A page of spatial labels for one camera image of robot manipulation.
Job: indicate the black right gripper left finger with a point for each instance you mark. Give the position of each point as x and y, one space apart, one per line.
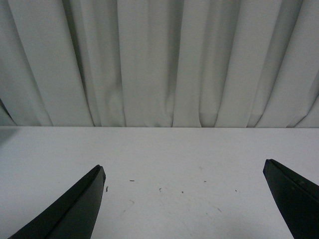
71 216

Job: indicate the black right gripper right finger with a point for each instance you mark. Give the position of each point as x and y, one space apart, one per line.
296 197

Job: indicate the white pleated curtain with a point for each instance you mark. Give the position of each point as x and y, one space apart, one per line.
159 63

